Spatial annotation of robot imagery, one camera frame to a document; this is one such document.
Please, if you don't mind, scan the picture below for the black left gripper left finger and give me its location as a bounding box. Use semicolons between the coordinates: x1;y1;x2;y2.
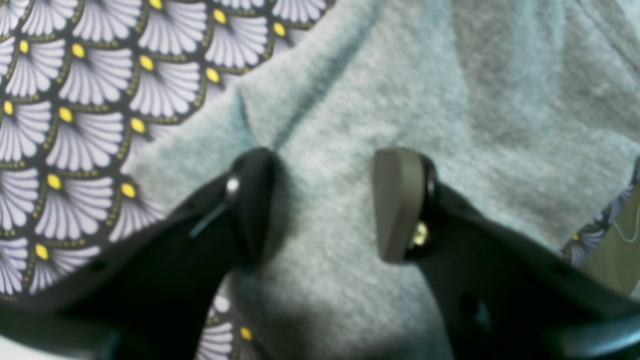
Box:
1;147;278;360

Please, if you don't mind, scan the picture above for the patterned blue fan tablecloth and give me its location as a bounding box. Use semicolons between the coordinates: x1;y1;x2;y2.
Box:
1;0;336;360

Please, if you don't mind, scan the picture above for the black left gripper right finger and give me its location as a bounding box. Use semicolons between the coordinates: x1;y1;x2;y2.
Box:
372;147;639;360

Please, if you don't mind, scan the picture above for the light grey T-shirt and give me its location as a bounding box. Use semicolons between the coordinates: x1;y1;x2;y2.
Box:
130;0;639;360

